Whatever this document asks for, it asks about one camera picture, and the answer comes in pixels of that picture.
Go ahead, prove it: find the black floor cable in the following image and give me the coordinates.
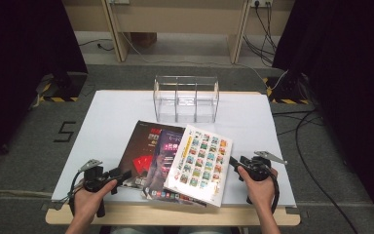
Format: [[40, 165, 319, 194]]
[[293, 110, 359, 234], [271, 109, 325, 136]]

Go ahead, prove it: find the person's right hand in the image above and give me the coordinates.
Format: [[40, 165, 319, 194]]
[[238, 165, 279, 213]]

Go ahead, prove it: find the black curtain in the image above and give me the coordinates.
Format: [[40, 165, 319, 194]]
[[272, 0, 374, 225], [0, 0, 89, 174]]

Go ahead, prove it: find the white book with picture grid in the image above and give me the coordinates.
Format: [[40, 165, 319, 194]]
[[163, 124, 234, 208]]

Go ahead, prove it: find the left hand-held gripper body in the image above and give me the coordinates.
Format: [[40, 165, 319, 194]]
[[77, 158, 111, 218]]

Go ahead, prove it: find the black and red magazine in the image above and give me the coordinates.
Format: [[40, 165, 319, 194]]
[[118, 120, 186, 190]]

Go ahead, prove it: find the black power cables bundle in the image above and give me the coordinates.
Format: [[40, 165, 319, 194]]
[[243, 0, 279, 66]]

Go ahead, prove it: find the black cable with plug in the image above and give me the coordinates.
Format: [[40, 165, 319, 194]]
[[78, 38, 115, 53]]

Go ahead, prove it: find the beige desk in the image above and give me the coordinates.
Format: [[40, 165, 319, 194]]
[[61, 0, 296, 64]]

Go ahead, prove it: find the person's left hand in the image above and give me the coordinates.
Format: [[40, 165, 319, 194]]
[[72, 179, 119, 222]]

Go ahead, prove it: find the clear acrylic book rack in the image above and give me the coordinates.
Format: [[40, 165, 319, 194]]
[[152, 75, 220, 124]]

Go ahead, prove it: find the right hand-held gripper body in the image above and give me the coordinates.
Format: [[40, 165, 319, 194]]
[[239, 150, 288, 182]]

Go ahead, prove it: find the white table sheet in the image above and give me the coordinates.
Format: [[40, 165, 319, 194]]
[[51, 90, 297, 208]]

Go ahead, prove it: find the purple magazine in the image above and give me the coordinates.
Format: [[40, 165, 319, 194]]
[[141, 129, 208, 208]]

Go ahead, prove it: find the thin white cable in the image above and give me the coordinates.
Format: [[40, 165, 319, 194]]
[[110, 3, 289, 92]]

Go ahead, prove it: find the black stand base hazard tape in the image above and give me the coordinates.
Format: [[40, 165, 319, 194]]
[[262, 71, 311, 105], [38, 71, 89, 103]]

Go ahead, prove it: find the right hand-held gripper cable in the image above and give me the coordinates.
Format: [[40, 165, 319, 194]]
[[268, 172, 281, 215]]

